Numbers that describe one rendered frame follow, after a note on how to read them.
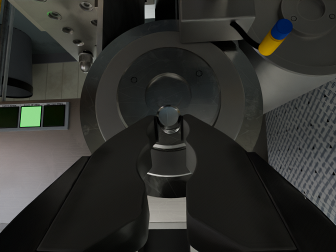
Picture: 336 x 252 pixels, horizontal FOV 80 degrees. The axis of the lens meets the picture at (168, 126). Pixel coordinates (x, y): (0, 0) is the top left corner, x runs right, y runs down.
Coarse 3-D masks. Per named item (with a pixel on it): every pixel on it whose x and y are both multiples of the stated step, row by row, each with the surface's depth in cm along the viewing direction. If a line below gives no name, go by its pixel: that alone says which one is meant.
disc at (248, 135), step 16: (128, 32) 17; (144, 32) 17; (112, 48) 17; (224, 48) 17; (96, 64) 17; (240, 64) 16; (96, 80) 17; (256, 80) 16; (80, 96) 17; (256, 96) 16; (80, 112) 16; (256, 112) 16; (96, 128) 16; (240, 128) 16; (256, 128) 16; (96, 144) 16; (240, 144) 15; (160, 176) 15; (176, 176) 15; (160, 192) 15; (176, 192) 15
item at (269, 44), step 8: (232, 24) 14; (280, 24) 10; (288, 24) 10; (240, 32) 13; (272, 32) 10; (280, 32) 10; (288, 32) 10; (248, 40) 13; (264, 40) 11; (272, 40) 11; (280, 40) 10; (256, 48) 12; (264, 48) 11; (272, 48) 11
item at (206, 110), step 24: (168, 48) 15; (144, 72) 15; (168, 72) 14; (192, 72) 14; (120, 96) 14; (144, 96) 14; (168, 96) 14; (192, 96) 14; (216, 96) 14; (168, 144) 14
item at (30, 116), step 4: (24, 108) 51; (28, 108) 51; (32, 108) 51; (36, 108) 51; (40, 108) 51; (24, 112) 51; (28, 112) 51; (32, 112) 51; (36, 112) 51; (24, 116) 51; (28, 116) 50; (32, 116) 50; (36, 116) 50; (20, 120) 50; (24, 120) 50; (28, 120) 50; (32, 120) 50; (36, 120) 50; (20, 124) 50; (24, 124) 50; (28, 124) 50; (32, 124) 50; (36, 124) 50
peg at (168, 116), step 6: (162, 108) 11; (168, 108) 11; (174, 108) 11; (156, 114) 11; (162, 114) 11; (168, 114) 11; (174, 114) 11; (180, 114) 11; (162, 120) 11; (168, 120) 11; (174, 120) 11; (162, 126) 11; (168, 126) 11; (174, 126) 11; (168, 132) 13; (174, 132) 13
